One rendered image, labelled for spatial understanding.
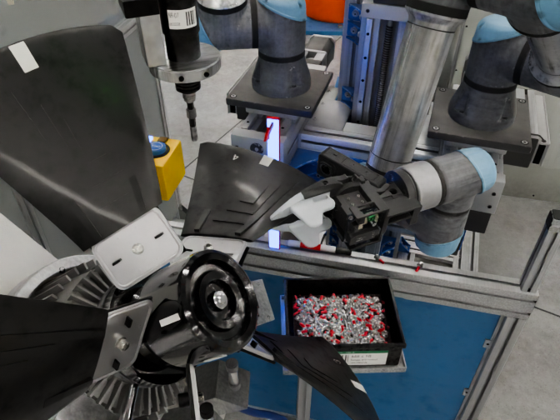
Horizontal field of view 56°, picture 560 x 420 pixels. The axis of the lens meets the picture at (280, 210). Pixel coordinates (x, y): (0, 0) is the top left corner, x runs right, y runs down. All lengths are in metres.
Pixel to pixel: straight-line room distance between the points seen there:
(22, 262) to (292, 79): 0.79
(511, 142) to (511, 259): 1.32
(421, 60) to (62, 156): 0.54
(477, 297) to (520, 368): 1.01
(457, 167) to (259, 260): 0.53
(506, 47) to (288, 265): 0.64
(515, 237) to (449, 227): 1.77
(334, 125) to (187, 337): 0.94
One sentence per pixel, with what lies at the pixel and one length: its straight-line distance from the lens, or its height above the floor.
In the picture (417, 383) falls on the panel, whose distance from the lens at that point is 1.49.
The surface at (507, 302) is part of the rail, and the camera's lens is 1.20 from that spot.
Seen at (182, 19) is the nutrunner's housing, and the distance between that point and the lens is 0.51.
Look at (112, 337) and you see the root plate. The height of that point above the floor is 1.24.
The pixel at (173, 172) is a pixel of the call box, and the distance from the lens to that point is 1.11.
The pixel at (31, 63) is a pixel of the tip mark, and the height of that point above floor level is 1.43.
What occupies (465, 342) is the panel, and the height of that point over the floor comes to 0.65.
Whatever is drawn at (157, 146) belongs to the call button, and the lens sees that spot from 1.10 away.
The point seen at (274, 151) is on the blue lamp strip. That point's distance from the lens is 0.99.
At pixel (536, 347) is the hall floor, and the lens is 2.26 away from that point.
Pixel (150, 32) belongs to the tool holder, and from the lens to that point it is 0.51.
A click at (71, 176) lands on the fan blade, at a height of 1.33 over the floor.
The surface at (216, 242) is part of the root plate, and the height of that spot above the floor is 1.19.
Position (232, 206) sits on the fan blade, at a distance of 0.76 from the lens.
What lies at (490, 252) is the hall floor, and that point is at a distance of 2.54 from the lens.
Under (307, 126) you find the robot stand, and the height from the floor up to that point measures 0.95.
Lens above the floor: 1.68
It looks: 41 degrees down
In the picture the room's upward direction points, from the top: straight up
